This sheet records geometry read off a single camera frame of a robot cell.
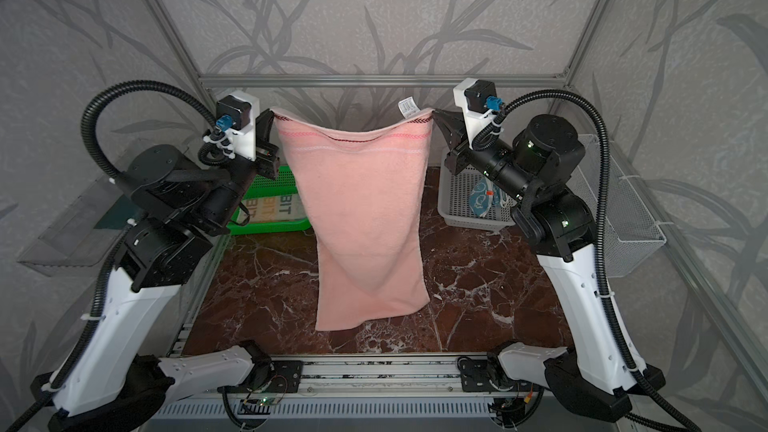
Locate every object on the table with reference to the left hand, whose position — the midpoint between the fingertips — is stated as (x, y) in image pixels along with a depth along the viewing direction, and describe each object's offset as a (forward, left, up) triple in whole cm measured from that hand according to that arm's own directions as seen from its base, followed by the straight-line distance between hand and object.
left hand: (270, 102), depth 47 cm
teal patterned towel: (+24, -50, -53) cm, 77 cm away
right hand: (+2, -28, 0) cm, 28 cm away
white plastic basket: (+25, -40, -59) cm, 76 cm away
